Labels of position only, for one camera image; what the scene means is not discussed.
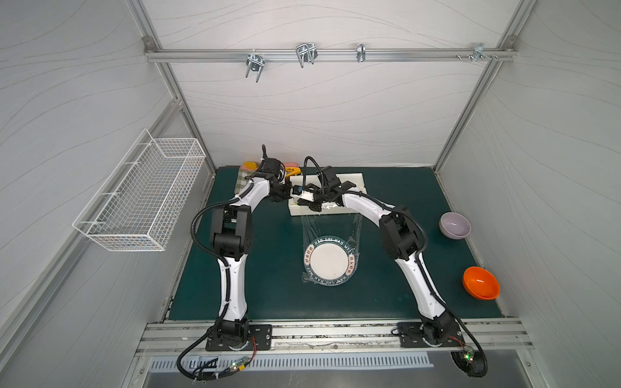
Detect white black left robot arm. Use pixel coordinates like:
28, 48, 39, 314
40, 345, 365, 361
210, 156, 290, 349

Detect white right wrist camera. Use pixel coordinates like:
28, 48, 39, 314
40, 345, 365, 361
298, 190, 315, 203

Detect lilac ceramic bowl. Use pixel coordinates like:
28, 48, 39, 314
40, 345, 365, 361
438, 212, 472, 240

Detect yellow handled tongs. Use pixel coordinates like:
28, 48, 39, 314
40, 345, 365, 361
286, 167, 302, 178

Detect cream plastic wrap dispenser box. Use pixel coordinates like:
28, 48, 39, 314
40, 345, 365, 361
288, 173, 366, 217

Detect white wire basket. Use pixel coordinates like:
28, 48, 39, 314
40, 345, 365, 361
72, 129, 205, 252

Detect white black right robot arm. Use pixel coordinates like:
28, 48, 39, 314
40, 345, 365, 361
292, 167, 457, 347

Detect small metal hook clamp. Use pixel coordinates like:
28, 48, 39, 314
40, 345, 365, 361
357, 43, 366, 63

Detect metal U-bolt clamp middle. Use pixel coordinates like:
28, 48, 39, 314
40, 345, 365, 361
295, 43, 318, 68

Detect metal U-bolt clamp left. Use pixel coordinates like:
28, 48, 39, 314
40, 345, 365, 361
245, 53, 265, 82

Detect white slotted vent strip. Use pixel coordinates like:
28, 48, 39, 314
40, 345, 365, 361
149, 352, 434, 373

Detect metal bracket clamp right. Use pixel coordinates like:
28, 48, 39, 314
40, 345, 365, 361
455, 43, 500, 63

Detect aluminium top rail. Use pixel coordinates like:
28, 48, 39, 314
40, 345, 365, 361
145, 46, 518, 63

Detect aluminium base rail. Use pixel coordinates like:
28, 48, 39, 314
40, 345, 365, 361
135, 318, 535, 357

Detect metal u-bolt clamp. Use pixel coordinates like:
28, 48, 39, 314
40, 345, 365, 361
295, 43, 318, 68
245, 53, 265, 82

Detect clear plastic wrap sheet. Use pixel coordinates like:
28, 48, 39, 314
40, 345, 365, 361
301, 213, 363, 287

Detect orange bowl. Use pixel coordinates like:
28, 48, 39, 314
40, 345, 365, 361
462, 267, 501, 301

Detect white plate green rim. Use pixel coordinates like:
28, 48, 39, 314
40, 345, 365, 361
303, 235, 358, 287

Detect pink tray checkered cloth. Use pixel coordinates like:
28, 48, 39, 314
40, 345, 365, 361
234, 162, 300, 194

